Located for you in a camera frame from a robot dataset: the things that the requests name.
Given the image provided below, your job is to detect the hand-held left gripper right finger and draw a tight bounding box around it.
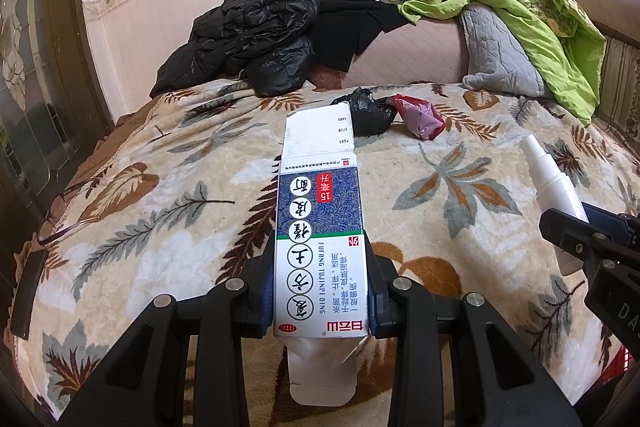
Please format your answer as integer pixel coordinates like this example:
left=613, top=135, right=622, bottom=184
left=359, top=231, right=573, bottom=427

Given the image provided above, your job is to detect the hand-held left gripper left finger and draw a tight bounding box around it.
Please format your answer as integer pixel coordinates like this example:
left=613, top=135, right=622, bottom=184
left=57, top=231, right=277, bottom=427

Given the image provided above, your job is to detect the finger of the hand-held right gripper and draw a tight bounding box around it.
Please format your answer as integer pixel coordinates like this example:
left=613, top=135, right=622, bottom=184
left=582, top=204, right=640, bottom=253
left=539, top=207, right=626, bottom=293

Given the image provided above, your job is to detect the white spray bottle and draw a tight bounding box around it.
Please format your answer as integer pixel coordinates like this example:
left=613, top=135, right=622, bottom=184
left=519, top=133, right=591, bottom=275

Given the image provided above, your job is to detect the red plastic basket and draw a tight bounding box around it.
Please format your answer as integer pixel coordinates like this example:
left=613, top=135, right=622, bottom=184
left=597, top=347, right=633, bottom=388

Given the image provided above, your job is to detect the blue white medicine box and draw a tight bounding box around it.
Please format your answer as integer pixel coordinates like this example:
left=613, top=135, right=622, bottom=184
left=274, top=103, right=373, bottom=407

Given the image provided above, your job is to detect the striped padded headboard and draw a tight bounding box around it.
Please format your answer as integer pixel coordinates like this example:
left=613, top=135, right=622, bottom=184
left=542, top=0, right=640, bottom=148

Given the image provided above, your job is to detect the leaf-printed blanket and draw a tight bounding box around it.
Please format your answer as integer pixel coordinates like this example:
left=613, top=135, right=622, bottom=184
left=10, top=79, right=640, bottom=427

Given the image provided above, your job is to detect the red pink plastic bag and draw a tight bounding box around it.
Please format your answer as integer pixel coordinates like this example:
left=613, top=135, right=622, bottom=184
left=390, top=94, right=446, bottom=141

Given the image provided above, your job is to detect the grey quilted pillow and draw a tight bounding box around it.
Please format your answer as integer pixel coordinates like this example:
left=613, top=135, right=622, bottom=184
left=459, top=2, right=548, bottom=98

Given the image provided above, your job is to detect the green patterned quilt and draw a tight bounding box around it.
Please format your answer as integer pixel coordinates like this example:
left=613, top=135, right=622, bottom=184
left=392, top=0, right=608, bottom=125

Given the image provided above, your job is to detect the black plastic bag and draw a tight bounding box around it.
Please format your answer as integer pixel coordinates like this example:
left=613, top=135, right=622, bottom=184
left=330, top=87, right=401, bottom=138

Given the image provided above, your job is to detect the black flat object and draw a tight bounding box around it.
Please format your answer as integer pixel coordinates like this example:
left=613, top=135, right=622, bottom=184
left=10, top=248, right=48, bottom=340

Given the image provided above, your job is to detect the black puffer jacket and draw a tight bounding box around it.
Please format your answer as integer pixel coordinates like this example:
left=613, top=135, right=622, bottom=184
left=149, top=0, right=321, bottom=98

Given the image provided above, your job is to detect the black cloth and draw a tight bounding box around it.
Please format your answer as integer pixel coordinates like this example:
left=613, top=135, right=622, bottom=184
left=309, top=0, right=416, bottom=72

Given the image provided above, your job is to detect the wooden glass-panel door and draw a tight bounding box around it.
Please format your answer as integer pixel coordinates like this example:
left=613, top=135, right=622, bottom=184
left=0, top=0, right=118, bottom=268

